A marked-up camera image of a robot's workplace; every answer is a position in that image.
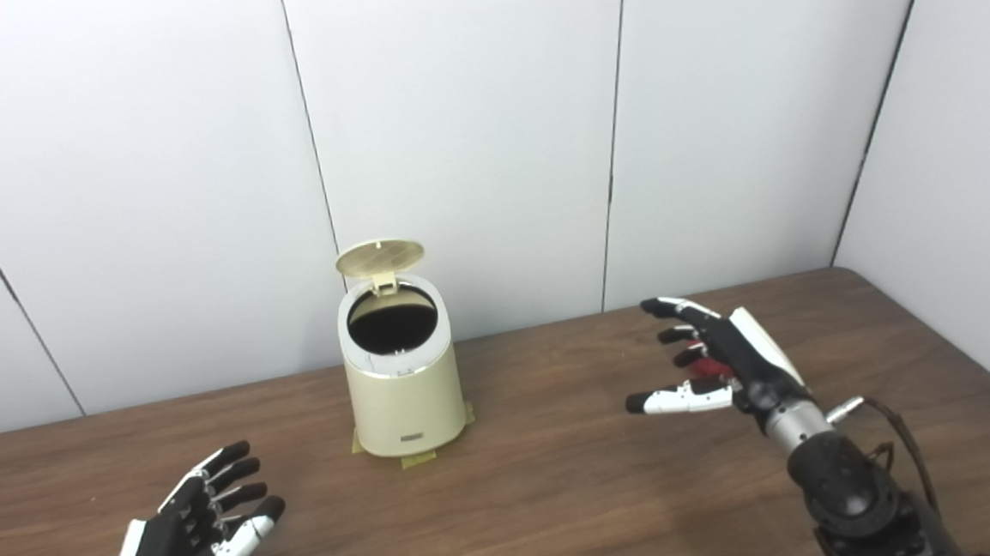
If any cream round bin lid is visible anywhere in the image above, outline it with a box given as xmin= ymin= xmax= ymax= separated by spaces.
xmin=334 ymin=237 xmax=428 ymax=299

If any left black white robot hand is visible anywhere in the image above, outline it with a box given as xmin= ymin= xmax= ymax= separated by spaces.
xmin=97 ymin=438 xmax=289 ymax=556

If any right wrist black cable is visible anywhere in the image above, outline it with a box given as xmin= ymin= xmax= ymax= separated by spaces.
xmin=824 ymin=391 xmax=940 ymax=521

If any red apple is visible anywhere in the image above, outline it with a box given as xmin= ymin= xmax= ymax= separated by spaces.
xmin=686 ymin=341 xmax=736 ymax=384

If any cream-colored cylindrical bin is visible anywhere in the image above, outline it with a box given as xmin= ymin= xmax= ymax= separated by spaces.
xmin=335 ymin=272 xmax=469 ymax=461

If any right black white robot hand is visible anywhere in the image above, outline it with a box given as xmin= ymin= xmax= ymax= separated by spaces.
xmin=619 ymin=287 xmax=816 ymax=426

